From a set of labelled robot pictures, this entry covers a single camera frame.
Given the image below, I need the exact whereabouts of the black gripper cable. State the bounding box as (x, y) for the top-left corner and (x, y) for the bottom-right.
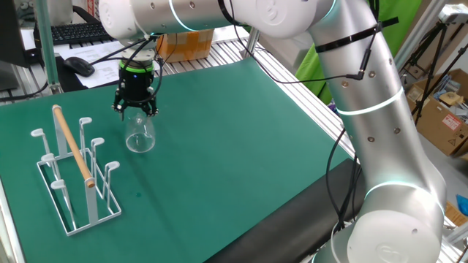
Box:
(87, 34), (180, 105)

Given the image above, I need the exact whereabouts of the black tripod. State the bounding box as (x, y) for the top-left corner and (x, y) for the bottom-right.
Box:
(400, 20), (468, 126)

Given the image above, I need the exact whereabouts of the black computer mouse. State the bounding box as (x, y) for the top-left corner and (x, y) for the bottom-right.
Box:
(64, 56), (96, 77)

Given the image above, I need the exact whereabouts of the black keyboard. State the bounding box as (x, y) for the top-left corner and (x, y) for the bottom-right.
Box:
(33, 21), (115, 47)

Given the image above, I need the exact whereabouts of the black monitor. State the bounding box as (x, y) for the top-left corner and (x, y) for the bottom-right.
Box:
(0, 0), (32, 92)

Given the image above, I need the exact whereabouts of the open cardboard box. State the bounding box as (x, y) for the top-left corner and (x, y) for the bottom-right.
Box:
(405, 68), (468, 110)

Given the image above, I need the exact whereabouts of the black curved armrest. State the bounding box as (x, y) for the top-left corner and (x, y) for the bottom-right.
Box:
(72, 4), (102, 25)

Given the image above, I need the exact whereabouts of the clear wine glass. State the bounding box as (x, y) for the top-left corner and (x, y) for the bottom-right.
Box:
(124, 111), (157, 153)

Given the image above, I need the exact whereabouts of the white cup rack wooden handle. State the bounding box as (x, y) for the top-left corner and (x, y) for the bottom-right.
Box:
(30, 104), (123, 237)

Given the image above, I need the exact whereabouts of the taped cardboard box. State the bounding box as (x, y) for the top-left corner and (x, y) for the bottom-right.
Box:
(156, 28), (215, 64)

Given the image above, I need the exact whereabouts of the aluminium frame post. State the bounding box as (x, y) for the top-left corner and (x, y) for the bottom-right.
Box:
(32, 0), (63, 95)
(393, 0), (449, 70)
(241, 27), (261, 59)

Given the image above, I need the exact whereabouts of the green table mat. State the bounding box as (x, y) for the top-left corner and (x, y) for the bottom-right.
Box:
(0, 56), (352, 263)

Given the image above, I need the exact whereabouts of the printed white paper sheet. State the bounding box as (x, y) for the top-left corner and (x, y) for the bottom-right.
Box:
(58, 39), (162, 89)

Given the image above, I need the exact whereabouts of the translucent plastic box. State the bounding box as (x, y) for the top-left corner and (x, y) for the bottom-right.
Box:
(257, 32), (315, 74)

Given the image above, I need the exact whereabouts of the blue plastic item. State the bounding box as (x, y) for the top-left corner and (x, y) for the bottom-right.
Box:
(455, 193), (468, 216)

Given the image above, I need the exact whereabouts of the black cable bundle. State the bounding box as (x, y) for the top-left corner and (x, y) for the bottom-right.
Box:
(324, 127), (363, 232)

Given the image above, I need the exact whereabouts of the black camera cable with connector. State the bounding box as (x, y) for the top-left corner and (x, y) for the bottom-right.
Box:
(218, 0), (400, 85)

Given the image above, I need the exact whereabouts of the bright green cloth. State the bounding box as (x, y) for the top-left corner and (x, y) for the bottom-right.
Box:
(295, 0), (423, 105)

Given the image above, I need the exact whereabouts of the blank white sheet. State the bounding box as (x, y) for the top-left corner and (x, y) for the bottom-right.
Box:
(211, 25), (250, 43)

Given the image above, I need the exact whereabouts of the black desk pad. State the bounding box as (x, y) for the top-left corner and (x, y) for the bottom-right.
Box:
(53, 56), (121, 93)

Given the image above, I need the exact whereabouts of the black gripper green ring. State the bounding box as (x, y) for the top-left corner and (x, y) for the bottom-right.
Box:
(111, 58), (160, 121)

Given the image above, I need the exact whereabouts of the black table mat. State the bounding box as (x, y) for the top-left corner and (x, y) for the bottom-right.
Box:
(204, 157), (366, 263)

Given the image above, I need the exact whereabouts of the cardboard box red label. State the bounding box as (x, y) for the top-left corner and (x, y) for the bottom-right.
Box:
(415, 97), (468, 158)

